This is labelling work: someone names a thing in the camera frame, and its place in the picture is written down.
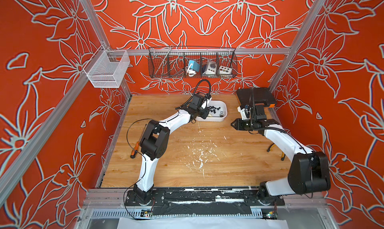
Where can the clear plastic wall bin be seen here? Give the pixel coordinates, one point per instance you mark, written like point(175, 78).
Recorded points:
point(104, 73)

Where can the white dotted cube in basket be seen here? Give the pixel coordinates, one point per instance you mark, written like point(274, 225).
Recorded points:
point(225, 71)

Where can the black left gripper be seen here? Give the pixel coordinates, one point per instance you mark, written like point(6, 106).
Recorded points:
point(206, 112)

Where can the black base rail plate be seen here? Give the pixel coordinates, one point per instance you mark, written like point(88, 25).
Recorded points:
point(162, 196)

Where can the white plastic storage box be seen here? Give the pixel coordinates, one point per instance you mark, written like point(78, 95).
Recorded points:
point(215, 117)

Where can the black wire wall basket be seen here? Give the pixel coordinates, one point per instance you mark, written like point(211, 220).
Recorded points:
point(172, 61)

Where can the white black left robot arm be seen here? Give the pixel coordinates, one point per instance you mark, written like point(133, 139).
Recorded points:
point(155, 138)

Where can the black orange tool case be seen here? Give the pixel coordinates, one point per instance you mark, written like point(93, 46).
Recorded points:
point(262, 95)

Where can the yellow handled pliers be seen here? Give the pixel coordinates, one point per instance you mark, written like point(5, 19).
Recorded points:
point(283, 155)

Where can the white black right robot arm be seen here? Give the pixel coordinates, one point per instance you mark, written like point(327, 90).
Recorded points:
point(309, 171)

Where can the teal box in basket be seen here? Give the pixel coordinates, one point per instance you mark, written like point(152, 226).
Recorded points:
point(193, 68)

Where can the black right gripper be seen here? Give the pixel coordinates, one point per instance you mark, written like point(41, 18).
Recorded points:
point(238, 124)

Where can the orange handled screwdriver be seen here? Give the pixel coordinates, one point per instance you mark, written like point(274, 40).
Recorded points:
point(135, 150)

